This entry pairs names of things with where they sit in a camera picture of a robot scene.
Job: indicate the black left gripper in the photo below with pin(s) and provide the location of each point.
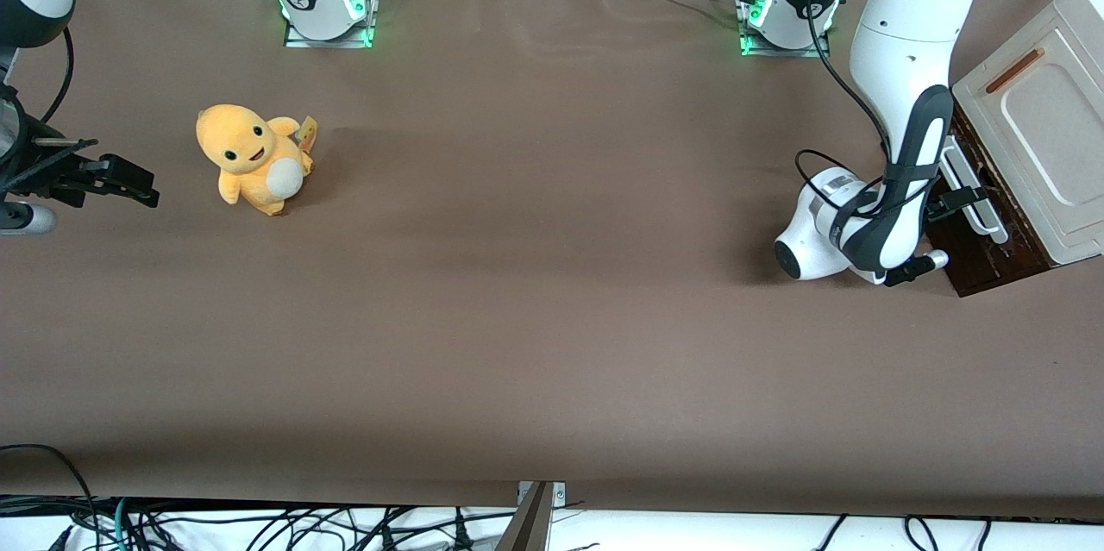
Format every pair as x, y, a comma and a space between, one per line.
956, 201

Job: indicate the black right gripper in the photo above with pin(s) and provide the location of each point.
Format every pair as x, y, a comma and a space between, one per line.
41, 172

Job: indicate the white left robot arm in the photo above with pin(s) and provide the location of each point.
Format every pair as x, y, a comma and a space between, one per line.
906, 42

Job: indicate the dark wooden drawer cabinet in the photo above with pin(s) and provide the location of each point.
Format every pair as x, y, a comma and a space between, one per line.
983, 285

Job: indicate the yellow plush toy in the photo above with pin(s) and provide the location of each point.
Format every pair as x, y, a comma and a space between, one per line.
250, 154

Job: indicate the orange bar on plastic box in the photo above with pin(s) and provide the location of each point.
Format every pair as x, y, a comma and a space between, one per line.
1016, 71

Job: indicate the large table cover sheet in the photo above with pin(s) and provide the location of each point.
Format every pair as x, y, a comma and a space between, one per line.
552, 275

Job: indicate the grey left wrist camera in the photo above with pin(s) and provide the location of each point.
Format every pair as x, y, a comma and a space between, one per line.
936, 259

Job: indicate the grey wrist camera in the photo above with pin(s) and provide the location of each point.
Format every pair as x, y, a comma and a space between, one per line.
30, 219
936, 259

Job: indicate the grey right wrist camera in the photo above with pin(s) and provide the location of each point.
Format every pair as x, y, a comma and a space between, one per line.
30, 219

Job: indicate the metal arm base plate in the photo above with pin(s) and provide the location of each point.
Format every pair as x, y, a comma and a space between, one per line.
789, 53
328, 43

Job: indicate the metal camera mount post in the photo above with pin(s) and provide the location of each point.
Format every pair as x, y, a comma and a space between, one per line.
535, 525

